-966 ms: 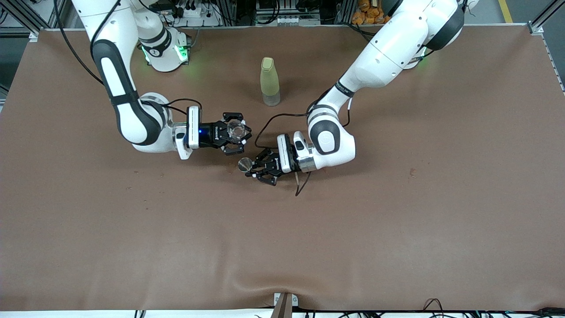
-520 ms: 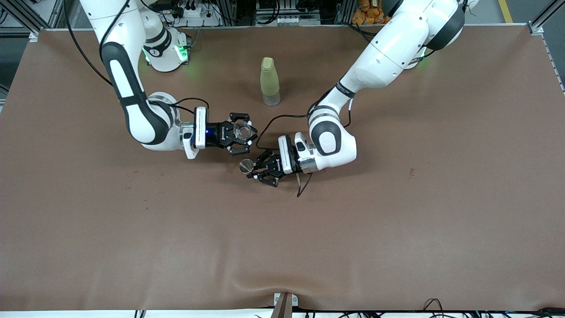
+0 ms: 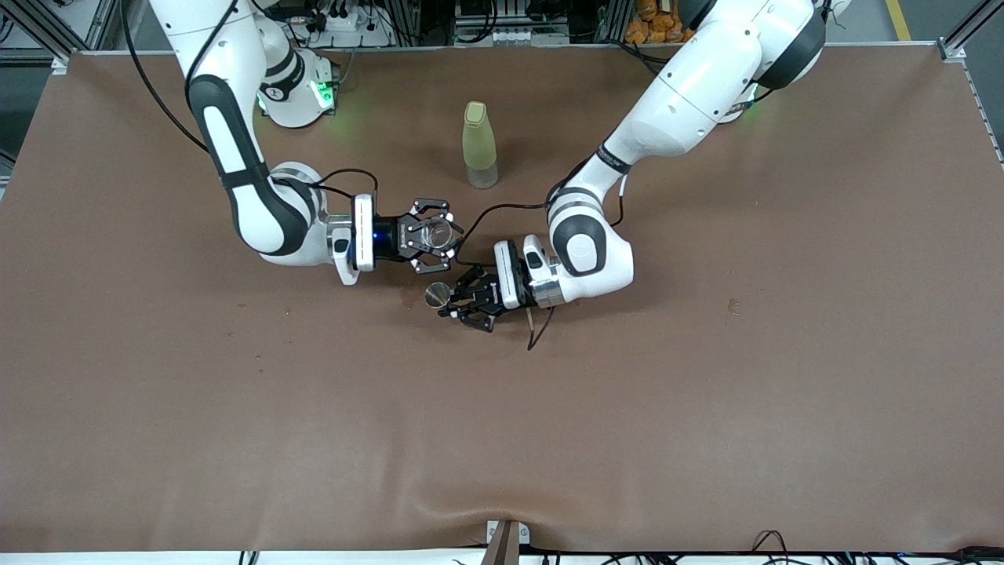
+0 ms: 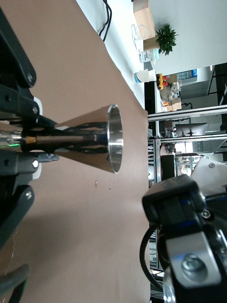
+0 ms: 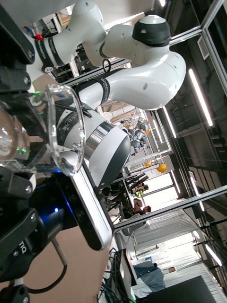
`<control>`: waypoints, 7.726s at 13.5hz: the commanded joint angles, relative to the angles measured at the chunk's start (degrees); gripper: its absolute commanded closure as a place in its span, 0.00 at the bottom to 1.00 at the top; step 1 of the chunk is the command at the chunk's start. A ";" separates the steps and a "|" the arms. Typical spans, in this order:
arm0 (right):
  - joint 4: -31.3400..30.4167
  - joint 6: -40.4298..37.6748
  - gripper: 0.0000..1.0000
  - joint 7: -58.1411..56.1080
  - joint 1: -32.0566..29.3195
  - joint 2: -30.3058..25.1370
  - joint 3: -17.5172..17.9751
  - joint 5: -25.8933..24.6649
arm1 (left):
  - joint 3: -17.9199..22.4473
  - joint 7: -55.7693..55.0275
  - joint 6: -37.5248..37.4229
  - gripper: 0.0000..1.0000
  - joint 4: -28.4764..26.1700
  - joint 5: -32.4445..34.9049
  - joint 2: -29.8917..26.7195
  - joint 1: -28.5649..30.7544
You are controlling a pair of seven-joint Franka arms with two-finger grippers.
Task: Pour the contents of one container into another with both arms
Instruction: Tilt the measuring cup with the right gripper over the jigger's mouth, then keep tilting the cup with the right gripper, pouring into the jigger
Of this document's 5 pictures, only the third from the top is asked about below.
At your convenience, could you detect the clear glass beaker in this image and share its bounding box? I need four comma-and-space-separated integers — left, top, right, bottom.
420, 217, 459, 253

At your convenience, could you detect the green bottle with glass base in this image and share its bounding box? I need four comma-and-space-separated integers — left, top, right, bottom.
461, 100, 500, 190

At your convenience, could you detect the white power strip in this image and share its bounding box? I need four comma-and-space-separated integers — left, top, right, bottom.
307, 6, 393, 48

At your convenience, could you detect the pile of orange bags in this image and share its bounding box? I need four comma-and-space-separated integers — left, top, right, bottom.
625, 0, 699, 45

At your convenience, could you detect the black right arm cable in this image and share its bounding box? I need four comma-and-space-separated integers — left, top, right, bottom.
120, 0, 380, 206

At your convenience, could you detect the black cable bundle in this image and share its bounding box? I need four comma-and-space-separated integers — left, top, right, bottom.
751, 530, 1004, 565

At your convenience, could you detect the aluminium frame post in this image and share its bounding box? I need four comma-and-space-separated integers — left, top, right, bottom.
937, 0, 1004, 62
0, 0, 120, 73

